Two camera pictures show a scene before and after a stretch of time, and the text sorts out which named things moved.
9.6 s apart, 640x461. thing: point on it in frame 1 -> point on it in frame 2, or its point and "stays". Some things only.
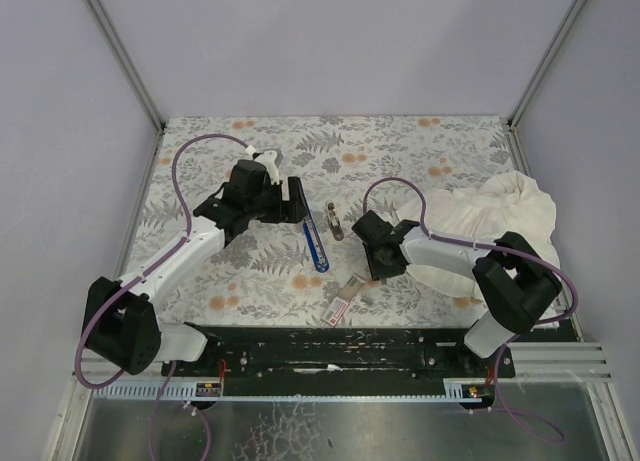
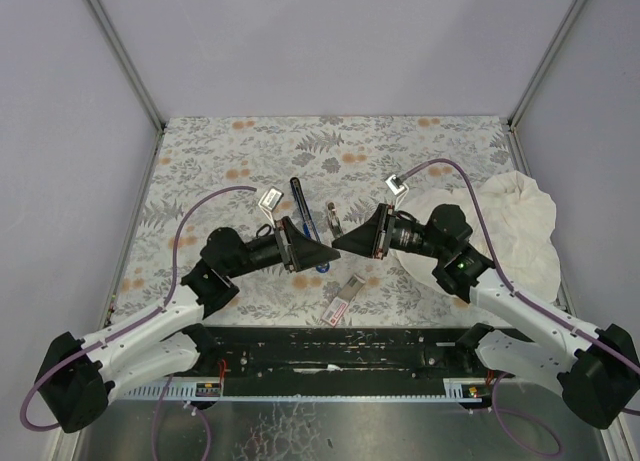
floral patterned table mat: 313,273 stays
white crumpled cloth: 488,212 stays
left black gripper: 293,199 -> 288,246
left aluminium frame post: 110,32 stays
